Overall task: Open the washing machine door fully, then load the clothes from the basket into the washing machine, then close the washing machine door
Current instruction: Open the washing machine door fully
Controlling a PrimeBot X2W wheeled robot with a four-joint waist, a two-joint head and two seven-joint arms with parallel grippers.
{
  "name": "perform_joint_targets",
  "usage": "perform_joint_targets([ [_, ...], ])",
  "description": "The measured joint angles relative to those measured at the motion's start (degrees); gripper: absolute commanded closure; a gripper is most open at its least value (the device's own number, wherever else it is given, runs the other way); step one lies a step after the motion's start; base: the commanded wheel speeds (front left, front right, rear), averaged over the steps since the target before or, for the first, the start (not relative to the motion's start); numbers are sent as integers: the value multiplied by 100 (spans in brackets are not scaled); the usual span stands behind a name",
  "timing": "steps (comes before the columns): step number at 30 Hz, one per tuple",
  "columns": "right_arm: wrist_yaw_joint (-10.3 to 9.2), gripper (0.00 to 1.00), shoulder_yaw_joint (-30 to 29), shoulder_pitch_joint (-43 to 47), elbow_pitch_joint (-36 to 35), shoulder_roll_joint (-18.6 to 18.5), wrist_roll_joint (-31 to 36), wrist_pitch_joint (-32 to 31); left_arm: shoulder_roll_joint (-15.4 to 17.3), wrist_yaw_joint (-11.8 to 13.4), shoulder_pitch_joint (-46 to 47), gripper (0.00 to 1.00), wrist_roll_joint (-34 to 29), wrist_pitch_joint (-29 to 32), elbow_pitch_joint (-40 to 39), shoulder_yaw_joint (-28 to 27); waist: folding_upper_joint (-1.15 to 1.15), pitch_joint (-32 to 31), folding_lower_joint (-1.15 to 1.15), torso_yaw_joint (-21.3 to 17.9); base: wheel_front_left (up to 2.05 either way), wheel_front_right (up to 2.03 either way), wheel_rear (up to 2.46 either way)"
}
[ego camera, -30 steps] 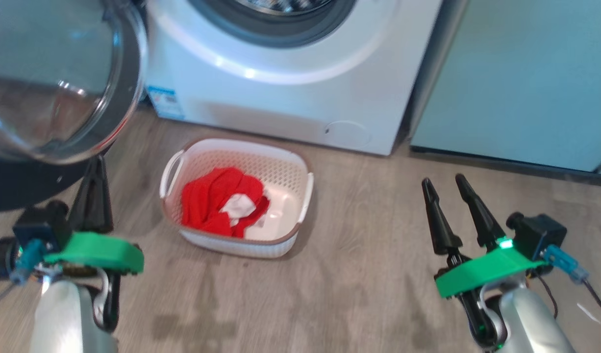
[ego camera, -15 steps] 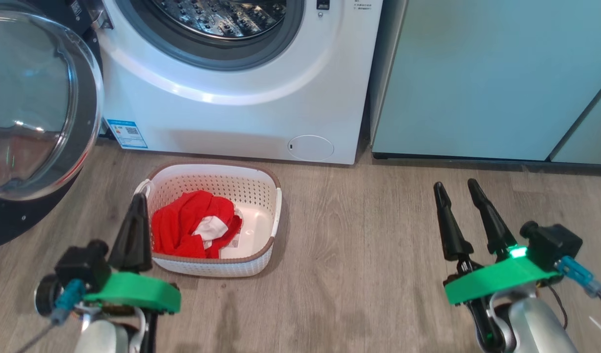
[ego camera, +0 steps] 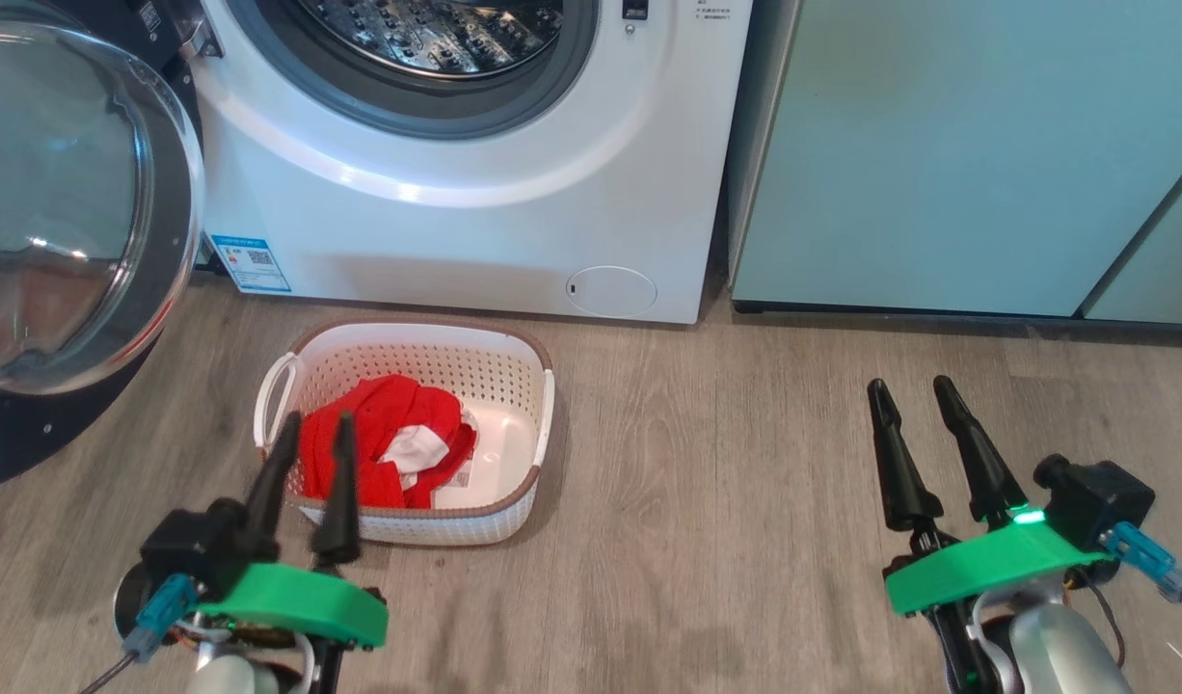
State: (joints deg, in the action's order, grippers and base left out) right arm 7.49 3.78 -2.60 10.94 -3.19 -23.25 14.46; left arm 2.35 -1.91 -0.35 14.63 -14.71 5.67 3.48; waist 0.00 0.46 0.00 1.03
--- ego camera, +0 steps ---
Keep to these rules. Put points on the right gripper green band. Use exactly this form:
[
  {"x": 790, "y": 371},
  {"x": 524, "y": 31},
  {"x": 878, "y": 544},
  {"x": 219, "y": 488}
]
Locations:
[{"x": 996, "y": 564}]

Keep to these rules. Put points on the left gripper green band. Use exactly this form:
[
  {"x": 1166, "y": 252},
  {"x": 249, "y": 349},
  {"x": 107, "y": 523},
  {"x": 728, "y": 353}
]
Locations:
[{"x": 302, "y": 602}]

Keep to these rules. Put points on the red knit garment white patches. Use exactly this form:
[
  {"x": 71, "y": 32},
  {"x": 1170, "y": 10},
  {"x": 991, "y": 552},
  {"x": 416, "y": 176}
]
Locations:
[{"x": 416, "y": 448}]

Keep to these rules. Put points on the red smooth fabric garment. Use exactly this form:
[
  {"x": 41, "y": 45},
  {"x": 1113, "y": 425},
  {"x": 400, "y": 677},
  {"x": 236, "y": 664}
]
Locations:
[{"x": 389, "y": 405}]

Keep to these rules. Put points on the washing machine glass door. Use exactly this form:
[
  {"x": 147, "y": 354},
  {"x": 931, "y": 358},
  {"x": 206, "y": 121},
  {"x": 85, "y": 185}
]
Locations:
[{"x": 80, "y": 193}]

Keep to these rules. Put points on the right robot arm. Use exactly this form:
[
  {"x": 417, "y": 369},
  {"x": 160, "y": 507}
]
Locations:
[{"x": 1054, "y": 646}]

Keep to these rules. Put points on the white front-load washing machine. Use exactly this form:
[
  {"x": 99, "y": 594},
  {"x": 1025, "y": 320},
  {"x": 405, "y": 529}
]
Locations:
[{"x": 475, "y": 231}]

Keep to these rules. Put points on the metal washing machine door hinge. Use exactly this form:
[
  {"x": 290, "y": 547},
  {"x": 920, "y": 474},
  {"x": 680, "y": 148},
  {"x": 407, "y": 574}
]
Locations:
[{"x": 201, "y": 34}]

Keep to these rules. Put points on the steel perforated washer drum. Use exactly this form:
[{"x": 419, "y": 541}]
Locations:
[{"x": 427, "y": 34}]

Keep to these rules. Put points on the black door latch socket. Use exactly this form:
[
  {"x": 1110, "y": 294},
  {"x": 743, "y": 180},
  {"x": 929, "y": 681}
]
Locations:
[{"x": 635, "y": 9}]

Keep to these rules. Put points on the paper label inside basket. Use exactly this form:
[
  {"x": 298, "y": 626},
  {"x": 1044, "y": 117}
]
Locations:
[{"x": 464, "y": 474}]

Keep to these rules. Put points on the white perforated laundry basket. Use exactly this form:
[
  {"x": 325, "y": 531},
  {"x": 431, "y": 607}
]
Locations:
[{"x": 495, "y": 371}]

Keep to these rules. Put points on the blue energy label sticker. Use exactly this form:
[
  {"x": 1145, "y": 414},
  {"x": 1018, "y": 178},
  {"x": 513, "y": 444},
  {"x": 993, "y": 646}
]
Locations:
[{"x": 252, "y": 263}]

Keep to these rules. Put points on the round white filter cover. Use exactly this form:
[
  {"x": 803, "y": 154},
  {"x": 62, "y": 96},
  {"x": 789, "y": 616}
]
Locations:
[{"x": 610, "y": 291}]

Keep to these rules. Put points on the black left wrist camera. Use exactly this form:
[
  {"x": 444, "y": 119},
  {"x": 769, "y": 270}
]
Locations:
[{"x": 191, "y": 549}]

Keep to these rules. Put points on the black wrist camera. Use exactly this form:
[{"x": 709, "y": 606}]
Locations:
[
  {"x": 1097, "y": 501},
  {"x": 191, "y": 549}
]

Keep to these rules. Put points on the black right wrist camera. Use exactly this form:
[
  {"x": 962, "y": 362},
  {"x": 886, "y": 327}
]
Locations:
[{"x": 1097, "y": 501}]

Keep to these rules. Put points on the blue left camera connector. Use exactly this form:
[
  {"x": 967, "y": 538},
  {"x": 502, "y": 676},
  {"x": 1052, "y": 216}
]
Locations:
[{"x": 162, "y": 612}]

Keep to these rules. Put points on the blue camera connector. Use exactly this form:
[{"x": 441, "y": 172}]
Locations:
[
  {"x": 162, "y": 612},
  {"x": 1145, "y": 559}
]

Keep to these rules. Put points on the blue right camera connector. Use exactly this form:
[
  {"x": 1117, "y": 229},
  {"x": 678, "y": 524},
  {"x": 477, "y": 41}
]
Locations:
[{"x": 1145, "y": 559}]

